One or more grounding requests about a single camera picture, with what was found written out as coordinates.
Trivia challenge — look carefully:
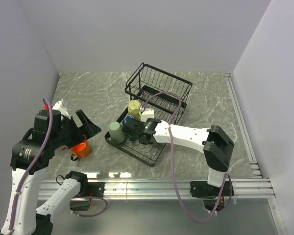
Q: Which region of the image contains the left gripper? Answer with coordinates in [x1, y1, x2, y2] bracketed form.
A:
[51, 109, 101, 148]

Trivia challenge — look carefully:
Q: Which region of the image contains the blue faceted mug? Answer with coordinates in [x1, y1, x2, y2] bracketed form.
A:
[122, 114, 138, 126]

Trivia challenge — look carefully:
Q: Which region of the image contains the mint green cup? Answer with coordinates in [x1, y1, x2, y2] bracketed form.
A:
[109, 121, 126, 144]

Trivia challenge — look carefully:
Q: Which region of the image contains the yellow mug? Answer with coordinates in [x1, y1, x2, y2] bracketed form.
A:
[127, 100, 141, 120]

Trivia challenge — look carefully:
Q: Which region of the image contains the orange mug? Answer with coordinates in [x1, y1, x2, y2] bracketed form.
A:
[70, 140, 92, 161]

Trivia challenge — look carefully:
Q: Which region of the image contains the black wire dish rack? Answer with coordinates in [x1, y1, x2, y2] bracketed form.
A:
[104, 63, 193, 167]

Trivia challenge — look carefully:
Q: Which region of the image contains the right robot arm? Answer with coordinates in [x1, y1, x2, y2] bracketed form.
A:
[122, 118, 235, 196]

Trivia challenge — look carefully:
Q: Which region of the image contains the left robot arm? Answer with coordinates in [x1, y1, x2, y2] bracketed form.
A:
[0, 110, 101, 235]

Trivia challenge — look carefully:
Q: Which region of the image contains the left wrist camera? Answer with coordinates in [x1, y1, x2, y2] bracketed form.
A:
[52, 99, 70, 118]

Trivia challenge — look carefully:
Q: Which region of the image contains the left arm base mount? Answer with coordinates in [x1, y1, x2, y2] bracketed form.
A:
[74, 182, 105, 197]

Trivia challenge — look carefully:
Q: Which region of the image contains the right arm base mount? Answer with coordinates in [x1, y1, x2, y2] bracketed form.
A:
[190, 181, 234, 199]

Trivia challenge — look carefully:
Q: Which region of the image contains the aluminium mounting rail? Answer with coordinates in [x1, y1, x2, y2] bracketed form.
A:
[4, 73, 287, 235]

